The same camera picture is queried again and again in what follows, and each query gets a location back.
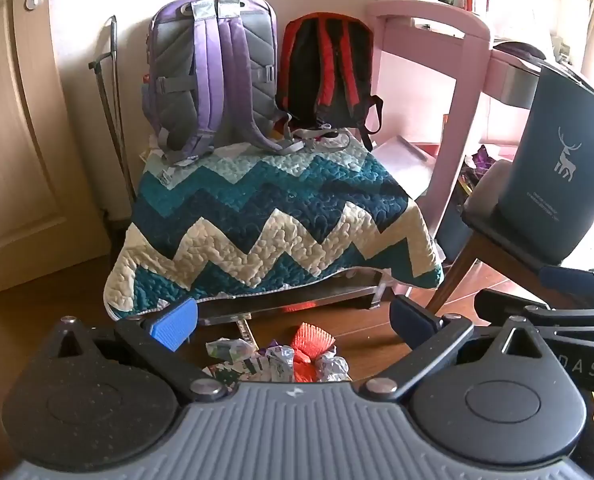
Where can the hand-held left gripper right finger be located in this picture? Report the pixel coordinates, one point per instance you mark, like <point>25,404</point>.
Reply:
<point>408,321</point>

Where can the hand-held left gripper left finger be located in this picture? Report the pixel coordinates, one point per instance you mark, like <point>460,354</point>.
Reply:
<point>174,322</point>

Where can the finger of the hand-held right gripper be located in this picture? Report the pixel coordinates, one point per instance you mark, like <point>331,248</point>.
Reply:
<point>567,276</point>
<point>497,302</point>

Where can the teal bin with deer print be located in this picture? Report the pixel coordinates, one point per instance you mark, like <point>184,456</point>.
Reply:
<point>552,200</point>

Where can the crumpled green white wrapper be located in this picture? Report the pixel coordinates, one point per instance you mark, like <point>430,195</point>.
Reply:
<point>229,347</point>

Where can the printed paper strip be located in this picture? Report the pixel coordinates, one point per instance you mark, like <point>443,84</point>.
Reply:
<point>246,331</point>

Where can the christmas tree gift bag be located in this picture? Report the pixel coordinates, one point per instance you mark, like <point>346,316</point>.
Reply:
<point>232,371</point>

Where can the crumpled silver foil wrapper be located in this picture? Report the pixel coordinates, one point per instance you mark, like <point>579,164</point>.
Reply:
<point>334,367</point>
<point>281,365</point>

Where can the red foam fruit net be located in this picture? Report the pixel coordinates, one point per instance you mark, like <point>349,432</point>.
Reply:
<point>309,350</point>

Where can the dark wooden chair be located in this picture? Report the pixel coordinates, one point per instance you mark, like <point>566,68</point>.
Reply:
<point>484,200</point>

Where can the purple foil wrapper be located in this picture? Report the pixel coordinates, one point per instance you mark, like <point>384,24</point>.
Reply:
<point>482,160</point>

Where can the teal white zigzag quilt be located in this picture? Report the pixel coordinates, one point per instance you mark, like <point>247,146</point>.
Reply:
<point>277,195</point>

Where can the pink desk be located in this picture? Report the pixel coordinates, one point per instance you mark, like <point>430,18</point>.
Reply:
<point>469,60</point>

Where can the beige wooden door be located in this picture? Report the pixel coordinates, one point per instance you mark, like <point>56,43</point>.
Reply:
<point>22,135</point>

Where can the purple grey backpack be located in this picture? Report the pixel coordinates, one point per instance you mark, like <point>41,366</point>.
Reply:
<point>212,75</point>

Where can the red black backpack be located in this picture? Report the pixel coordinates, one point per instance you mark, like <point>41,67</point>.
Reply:
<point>327,75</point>

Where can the round door lock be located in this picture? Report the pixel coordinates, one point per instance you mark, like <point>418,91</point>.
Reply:
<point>33,2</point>

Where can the folded metal frame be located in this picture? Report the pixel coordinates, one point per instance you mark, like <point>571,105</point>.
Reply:
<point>96,66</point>

